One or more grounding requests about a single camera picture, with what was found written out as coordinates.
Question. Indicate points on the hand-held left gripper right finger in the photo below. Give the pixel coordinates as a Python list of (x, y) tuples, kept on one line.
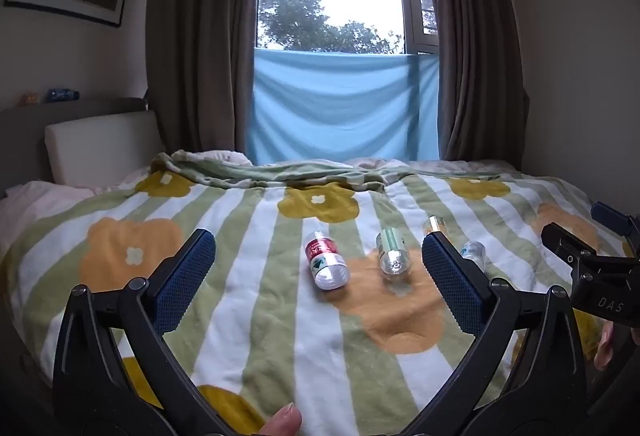
[(452, 286)]

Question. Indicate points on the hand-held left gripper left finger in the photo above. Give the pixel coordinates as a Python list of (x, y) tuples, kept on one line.
[(186, 283)]

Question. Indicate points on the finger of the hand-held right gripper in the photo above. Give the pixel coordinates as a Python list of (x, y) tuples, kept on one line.
[(565, 243), (612, 216)]

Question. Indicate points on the clear cup with blue label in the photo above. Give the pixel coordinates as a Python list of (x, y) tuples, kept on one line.
[(473, 250)]

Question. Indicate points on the clear cup with gold label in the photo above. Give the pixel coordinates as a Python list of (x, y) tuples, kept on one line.
[(434, 226)]

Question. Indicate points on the clear cup with green label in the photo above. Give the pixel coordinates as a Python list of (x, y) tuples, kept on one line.
[(394, 256)]

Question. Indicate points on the clear cup with red label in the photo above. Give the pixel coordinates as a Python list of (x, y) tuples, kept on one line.
[(325, 261)]

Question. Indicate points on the person's right hand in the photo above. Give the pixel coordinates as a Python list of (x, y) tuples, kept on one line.
[(607, 346)]

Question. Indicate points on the person's left hand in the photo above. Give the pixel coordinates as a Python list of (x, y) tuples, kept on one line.
[(282, 422)]

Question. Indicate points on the floral striped blanket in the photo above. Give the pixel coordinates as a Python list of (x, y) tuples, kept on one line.
[(280, 341)]

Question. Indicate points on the white pillow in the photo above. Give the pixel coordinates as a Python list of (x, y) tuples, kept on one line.
[(100, 143)]

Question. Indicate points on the white bed sheet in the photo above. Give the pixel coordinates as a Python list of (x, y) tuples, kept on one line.
[(35, 206)]

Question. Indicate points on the light blue hanging cloth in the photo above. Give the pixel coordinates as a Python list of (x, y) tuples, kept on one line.
[(345, 108)]

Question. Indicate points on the brown curtain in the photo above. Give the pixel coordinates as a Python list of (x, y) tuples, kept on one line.
[(475, 41), (205, 41)]

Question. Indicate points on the blue plastic bottle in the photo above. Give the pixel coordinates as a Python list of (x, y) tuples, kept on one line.
[(62, 94)]

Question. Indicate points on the grey headboard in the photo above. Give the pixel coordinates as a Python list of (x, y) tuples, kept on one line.
[(30, 116)]

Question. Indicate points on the small orange figurine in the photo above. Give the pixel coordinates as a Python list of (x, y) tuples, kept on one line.
[(30, 98)]

